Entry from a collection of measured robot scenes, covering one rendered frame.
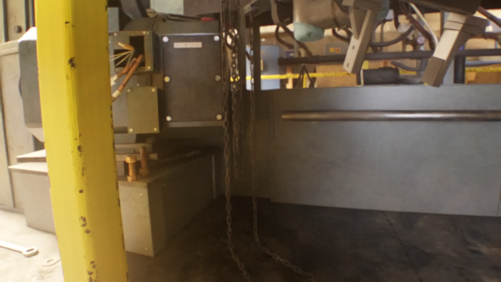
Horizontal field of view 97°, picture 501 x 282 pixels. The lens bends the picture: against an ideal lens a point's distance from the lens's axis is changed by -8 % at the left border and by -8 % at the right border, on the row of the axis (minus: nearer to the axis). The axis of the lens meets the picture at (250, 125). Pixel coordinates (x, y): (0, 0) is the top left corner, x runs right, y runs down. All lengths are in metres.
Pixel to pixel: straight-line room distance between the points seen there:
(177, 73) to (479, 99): 1.26
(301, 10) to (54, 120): 0.58
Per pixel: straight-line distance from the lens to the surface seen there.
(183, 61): 0.90
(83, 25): 0.59
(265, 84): 3.92
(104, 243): 0.64
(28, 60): 1.15
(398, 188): 1.35
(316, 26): 0.63
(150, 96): 0.85
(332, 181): 1.29
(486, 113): 1.32
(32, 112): 1.14
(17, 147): 1.60
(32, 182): 1.37
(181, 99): 0.89
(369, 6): 0.35
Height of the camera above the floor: 0.53
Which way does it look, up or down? 5 degrees down
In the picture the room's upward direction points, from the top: 1 degrees counter-clockwise
